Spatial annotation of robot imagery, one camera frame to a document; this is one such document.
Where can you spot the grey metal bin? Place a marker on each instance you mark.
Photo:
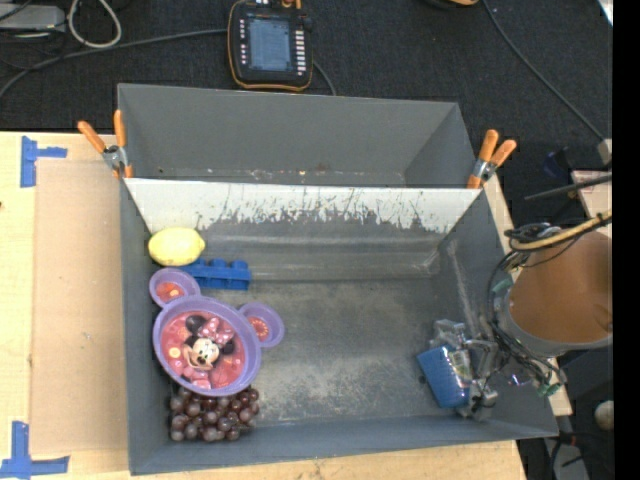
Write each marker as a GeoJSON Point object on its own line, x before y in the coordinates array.
{"type": "Point", "coordinates": [340, 338]}

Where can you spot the blue toy brick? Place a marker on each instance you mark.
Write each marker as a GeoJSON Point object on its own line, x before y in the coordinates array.
{"type": "Point", "coordinates": [225, 270]}

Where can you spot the brown cardboard board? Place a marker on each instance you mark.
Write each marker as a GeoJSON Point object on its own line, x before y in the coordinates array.
{"type": "Point", "coordinates": [75, 308]}

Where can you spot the yellow lemon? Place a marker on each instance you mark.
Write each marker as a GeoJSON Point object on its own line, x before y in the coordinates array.
{"type": "Point", "coordinates": [175, 246]}

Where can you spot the blue rectangular block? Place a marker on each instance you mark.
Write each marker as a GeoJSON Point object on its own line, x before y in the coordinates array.
{"type": "Point", "coordinates": [441, 375]}

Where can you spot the purple mouse-shaped plate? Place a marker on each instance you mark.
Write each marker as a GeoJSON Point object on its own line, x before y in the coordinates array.
{"type": "Point", "coordinates": [205, 350]}

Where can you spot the bunch of red grapes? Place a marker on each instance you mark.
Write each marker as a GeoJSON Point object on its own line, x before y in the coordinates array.
{"type": "Point", "coordinates": [210, 418]}

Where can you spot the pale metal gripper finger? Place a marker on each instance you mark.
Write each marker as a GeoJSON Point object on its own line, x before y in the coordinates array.
{"type": "Point", "coordinates": [448, 332]}
{"type": "Point", "coordinates": [479, 405]}

